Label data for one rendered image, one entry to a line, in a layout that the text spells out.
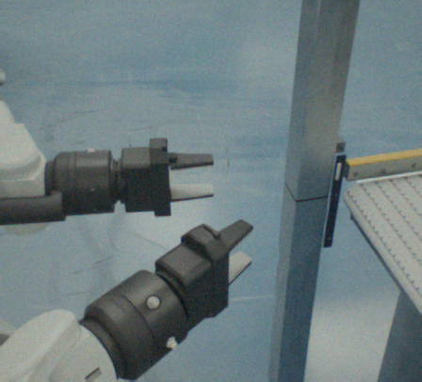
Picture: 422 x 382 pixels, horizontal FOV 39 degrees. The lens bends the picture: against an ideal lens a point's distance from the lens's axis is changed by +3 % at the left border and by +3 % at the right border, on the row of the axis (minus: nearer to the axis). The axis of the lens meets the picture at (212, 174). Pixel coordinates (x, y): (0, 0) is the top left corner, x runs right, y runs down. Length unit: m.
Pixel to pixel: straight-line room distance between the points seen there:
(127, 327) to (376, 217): 0.48
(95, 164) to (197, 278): 0.24
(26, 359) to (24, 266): 1.59
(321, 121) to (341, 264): 1.21
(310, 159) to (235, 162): 1.56
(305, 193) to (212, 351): 0.91
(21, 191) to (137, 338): 0.30
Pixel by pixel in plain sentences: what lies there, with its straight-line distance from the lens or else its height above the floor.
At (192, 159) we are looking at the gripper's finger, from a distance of 0.80.
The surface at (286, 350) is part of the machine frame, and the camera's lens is 1.28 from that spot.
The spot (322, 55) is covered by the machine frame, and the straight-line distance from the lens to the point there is 0.87.
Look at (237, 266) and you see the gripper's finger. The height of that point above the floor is 0.93.
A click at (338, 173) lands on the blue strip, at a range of 0.99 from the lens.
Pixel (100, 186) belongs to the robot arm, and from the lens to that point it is 0.79.
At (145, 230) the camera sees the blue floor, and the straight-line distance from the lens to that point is 2.18.
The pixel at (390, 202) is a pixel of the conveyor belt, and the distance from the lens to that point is 0.97.
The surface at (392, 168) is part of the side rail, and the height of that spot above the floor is 0.88.
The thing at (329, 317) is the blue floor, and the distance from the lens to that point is 1.92.
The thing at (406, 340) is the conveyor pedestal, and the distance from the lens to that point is 1.22.
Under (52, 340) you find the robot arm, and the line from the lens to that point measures 0.56.
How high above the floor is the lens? 1.45
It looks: 37 degrees down
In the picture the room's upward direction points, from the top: straight up
